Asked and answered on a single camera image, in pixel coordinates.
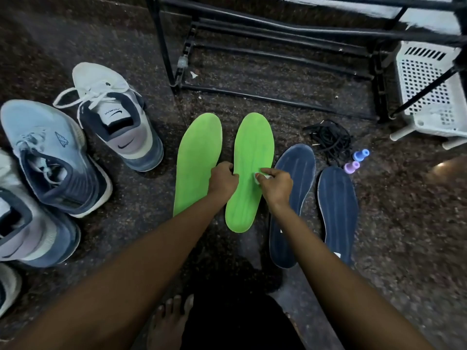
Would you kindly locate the person's right hand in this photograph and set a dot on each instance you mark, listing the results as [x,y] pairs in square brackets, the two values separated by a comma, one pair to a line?
[278,189]

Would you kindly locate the person's left hand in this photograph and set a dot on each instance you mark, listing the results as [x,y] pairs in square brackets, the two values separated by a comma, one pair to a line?
[221,182]

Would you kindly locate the person's left fingers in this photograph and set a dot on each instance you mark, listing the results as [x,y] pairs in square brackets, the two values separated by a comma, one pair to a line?
[227,167]

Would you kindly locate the person's right thumb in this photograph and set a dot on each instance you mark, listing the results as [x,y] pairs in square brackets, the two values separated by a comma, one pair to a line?
[263,179]

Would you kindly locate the small white cleaning cloth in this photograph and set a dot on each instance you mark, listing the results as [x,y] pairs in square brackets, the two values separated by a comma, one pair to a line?
[259,177]

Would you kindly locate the green shoe insole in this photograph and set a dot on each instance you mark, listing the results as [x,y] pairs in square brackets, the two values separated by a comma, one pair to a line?
[197,156]
[251,142]

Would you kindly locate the person's right forearm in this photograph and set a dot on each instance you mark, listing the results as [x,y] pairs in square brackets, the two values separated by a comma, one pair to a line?
[339,284]

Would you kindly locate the person's left forearm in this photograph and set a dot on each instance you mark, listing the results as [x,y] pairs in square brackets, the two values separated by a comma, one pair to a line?
[124,277]

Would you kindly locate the navy striped shoe insole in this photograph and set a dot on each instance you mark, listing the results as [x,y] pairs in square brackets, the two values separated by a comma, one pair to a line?
[297,167]
[337,211]

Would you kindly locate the bundle of black shoelaces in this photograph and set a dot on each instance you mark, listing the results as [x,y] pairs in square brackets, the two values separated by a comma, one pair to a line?
[330,140]

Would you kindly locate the small purple bottle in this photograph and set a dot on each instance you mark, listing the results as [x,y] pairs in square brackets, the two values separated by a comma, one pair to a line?
[352,167]

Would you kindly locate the small blue bottle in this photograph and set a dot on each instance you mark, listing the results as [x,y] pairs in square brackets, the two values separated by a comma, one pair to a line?
[361,155]

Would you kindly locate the white and navy laced sneaker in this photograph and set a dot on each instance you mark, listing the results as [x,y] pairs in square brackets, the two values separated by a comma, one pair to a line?
[120,134]

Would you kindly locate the black metal shoe rack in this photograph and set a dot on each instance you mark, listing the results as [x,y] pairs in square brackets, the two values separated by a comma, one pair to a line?
[162,40]

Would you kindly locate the person's black shorts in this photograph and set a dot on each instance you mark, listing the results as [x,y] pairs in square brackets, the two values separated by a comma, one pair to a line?
[237,320]

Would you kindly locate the person's bare foot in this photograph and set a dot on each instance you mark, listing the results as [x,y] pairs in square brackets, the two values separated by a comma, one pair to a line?
[167,324]

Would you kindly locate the light blue sneaker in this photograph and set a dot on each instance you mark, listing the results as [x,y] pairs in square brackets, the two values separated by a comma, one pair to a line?
[47,142]

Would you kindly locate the black metal stand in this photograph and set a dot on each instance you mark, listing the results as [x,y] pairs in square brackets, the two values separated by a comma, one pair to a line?
[425,91]

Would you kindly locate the white perforated plastic basket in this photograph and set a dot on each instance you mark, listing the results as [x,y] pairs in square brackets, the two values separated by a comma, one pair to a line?
[419,80]

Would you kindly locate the white sneaker toe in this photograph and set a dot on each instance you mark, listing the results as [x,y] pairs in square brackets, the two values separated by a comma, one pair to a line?
[7,287]

